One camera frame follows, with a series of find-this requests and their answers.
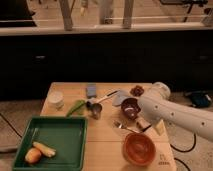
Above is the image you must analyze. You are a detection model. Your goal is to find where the dark brown bowl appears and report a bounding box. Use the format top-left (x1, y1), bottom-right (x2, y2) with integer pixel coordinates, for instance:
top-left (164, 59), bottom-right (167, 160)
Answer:
top-left (121, 98), bottom-right (141, 120)

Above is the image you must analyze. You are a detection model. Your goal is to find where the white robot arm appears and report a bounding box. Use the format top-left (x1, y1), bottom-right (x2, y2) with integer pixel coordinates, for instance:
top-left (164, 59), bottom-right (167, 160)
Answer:
top-left (138, 82), bottom-right (213, 142)

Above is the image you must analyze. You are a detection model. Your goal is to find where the green plastic tray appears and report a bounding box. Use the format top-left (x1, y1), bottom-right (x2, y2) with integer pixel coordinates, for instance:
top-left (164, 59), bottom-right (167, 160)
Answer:
top-left (12, 116), bottom-right (87, 171)

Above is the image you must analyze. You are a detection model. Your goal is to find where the blue sponge block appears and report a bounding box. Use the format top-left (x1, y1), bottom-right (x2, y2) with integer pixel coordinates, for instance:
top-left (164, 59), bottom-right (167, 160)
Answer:
top-left (86, 84), bottom-right (97, 98)

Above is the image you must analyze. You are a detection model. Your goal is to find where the light blue cloth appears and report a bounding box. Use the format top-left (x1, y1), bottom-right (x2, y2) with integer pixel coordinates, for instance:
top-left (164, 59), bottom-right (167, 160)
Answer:
top-left (112, 90), bottom-right (130, 106)

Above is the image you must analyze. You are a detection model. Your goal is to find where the metal measuring scoop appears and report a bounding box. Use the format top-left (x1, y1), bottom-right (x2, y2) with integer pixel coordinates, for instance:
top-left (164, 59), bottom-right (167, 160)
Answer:
top-left (86, 91), bottom-right (117, 120)

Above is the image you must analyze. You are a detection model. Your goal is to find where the brown grape cluster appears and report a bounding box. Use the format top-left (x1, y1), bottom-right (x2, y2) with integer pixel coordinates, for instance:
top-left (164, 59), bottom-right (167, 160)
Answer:
top-left (130, 85), bottom-right (144, 97)

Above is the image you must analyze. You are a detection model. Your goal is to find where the green vegetable toy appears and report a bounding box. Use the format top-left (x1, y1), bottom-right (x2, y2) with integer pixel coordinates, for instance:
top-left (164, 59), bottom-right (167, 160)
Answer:
top-left (66, 100), bottom-right (85, 117)

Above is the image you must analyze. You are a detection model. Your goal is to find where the metal fork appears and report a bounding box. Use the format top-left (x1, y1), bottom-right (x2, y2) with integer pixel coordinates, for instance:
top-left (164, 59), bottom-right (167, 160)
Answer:
top-left (114, 121), bottom-right (138, 133)

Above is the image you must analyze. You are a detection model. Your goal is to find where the beige scrub brush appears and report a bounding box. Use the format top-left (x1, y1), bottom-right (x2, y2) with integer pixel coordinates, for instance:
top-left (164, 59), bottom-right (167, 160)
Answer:
top-left (136, 117), bottom-right (151, 132)

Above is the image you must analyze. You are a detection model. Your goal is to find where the white cup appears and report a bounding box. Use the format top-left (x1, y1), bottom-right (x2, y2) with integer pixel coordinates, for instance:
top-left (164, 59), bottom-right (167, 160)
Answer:
top-left (47, 91), bottom-right (64, 108)

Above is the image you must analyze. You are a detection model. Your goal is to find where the orange-brown bowl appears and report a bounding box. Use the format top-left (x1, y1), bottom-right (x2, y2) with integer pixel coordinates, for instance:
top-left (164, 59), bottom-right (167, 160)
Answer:
top-left (122, 133), bottom-right (156, 166)

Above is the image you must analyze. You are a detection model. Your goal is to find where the dark blue object on floor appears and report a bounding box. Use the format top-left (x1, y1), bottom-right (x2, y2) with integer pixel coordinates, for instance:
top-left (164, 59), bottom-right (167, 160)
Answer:
top-left (184, 91), bottom-right (212, 108)

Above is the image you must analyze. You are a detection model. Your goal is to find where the orange round fruit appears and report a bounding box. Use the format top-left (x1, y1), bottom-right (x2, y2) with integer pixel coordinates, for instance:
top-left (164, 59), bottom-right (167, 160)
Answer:
top-left (25, 148), bottom-right (42, 164)

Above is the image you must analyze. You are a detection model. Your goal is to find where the black cable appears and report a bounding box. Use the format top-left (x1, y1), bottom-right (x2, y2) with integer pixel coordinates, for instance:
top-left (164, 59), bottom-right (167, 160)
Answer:
top-left (169, 132), bottom-right (198, 171)

